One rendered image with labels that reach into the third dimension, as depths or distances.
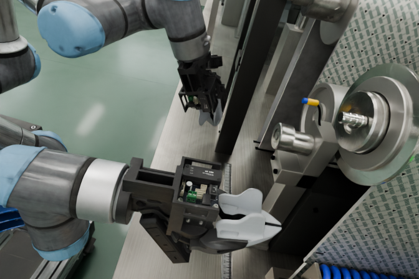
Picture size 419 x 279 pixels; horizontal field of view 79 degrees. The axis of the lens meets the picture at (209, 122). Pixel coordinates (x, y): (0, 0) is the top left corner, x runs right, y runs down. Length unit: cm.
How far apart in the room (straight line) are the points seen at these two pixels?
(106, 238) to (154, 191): 128
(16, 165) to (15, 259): 105
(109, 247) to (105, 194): 124
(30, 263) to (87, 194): 105
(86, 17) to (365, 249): 51
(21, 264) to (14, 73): 80
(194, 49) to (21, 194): 34
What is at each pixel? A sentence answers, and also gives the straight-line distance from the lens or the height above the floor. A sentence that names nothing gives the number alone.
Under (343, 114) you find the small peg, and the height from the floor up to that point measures 127.
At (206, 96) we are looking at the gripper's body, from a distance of 53.
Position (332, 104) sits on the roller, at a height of 122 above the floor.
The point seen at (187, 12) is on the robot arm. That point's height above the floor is 128.
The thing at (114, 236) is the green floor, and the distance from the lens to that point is 158.
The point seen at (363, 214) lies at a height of 116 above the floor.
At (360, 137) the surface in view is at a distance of 33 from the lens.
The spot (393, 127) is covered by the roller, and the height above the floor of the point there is 127.
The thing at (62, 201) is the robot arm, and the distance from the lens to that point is 34.
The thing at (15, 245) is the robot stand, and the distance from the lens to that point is 142.
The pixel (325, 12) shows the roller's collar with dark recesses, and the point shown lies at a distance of 52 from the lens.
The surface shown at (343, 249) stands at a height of 108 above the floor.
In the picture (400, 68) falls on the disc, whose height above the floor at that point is 132.
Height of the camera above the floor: 140
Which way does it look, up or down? 37 degrees down
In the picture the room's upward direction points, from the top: 14 degrees clockwise
